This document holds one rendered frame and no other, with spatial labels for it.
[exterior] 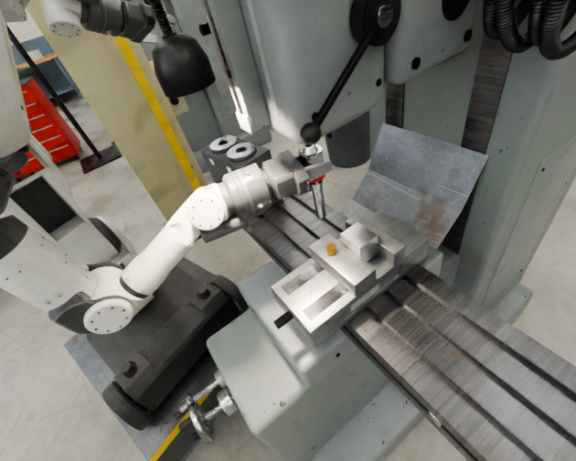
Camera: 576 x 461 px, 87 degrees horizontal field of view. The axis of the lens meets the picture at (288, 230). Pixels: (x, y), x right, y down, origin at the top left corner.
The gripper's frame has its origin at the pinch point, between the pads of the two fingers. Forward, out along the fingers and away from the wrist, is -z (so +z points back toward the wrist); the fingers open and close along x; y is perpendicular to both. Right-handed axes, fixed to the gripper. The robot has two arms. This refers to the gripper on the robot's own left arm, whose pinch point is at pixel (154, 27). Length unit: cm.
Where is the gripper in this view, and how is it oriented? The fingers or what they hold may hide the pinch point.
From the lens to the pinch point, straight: 108.6
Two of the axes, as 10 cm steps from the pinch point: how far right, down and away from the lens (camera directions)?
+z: -6.2, 2.4, -7.5
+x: 7.5, -0.8, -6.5
